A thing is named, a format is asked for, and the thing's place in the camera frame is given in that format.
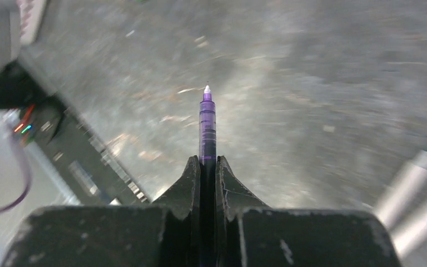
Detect teal capped white pen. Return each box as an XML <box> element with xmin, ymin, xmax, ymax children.
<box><xmin>391</xmin><ymin>201</ymin><xmax>427</xmax><ymax>259</ymax></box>

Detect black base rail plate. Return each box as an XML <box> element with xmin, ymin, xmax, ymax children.
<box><xmin>22</xmin><ymin>96</ymin><xmax>150</xmax><ymax>205</ymax></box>

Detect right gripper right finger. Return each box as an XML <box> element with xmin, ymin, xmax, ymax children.
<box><xmin>216</xmin><ymin>156</ymin><xmax>401</xmax><ymax>266</ymax></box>

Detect purple transparent pen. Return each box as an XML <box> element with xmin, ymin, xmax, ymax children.
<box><xmin>198</xmin><ymin>84</ymin><xmax>216</xmax><ymax>165</ymax></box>

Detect white plastic basket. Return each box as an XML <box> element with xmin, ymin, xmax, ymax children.
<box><xmin>16</xmin><ymin>0</ymin><xmax>47</xmax><ymax>46</ymax></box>

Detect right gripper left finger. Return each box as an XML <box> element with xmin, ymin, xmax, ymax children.
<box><xmin>2</xmin><ymin>156</ymin><xmax>200</xmax><ymax>266</ymax></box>

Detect green capped white pen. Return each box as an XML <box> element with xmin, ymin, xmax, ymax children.
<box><xmin>373</xmin><ymin>147</ymin><xmax>427</xmax><ymax>229</ymax></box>

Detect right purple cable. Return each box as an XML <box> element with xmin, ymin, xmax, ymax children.
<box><xmin>0</xmin><ymin>110</ymin><xmax>33</xmax><ymax>219</ymax></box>

